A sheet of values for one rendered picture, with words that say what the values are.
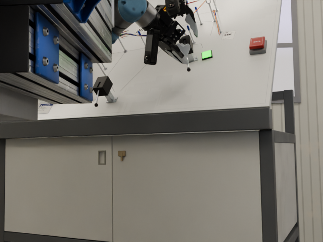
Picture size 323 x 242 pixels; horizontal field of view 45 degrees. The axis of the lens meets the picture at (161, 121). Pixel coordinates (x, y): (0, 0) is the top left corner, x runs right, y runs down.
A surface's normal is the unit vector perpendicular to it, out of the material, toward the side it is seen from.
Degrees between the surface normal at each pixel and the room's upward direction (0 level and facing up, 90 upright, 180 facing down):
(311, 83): 90
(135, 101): 53
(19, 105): 90
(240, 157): 90
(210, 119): 90
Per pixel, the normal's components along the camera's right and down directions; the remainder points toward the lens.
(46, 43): 1.00, -0.02
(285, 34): -0.06, -0.07
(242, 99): -0.36, -0.65
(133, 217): -0.43, -0.06
